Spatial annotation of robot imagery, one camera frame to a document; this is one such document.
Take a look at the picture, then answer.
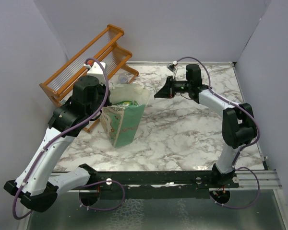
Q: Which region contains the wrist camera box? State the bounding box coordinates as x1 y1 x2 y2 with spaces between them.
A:
167 61 178 78
84 60 107 84

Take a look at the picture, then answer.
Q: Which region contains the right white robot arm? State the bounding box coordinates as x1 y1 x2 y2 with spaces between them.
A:
154 64 258 187

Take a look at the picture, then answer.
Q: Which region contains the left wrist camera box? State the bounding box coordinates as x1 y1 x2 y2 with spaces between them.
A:
84 60 107 84

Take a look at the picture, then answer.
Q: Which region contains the orange wooden shelf rack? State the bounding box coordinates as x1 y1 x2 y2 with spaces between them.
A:
39 23 139 134

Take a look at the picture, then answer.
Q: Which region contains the green yellow snack packet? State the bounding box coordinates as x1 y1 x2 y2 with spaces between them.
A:
114 101 139 107

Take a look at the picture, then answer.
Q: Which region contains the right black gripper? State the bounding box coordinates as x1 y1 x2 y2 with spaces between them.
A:
154 76 191 99

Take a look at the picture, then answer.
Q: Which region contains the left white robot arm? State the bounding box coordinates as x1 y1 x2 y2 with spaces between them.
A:
4 76 109 212

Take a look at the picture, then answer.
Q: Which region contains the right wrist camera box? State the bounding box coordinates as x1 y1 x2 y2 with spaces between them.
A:
167 61 178 78

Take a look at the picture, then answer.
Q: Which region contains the small clear plastic jar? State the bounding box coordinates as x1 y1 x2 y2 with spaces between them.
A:
118 74 128 84

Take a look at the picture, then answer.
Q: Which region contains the green printed paper bag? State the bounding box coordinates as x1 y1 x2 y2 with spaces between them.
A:
100 83 151 148

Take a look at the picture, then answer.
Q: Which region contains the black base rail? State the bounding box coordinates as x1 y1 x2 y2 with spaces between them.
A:
80 164 239 200

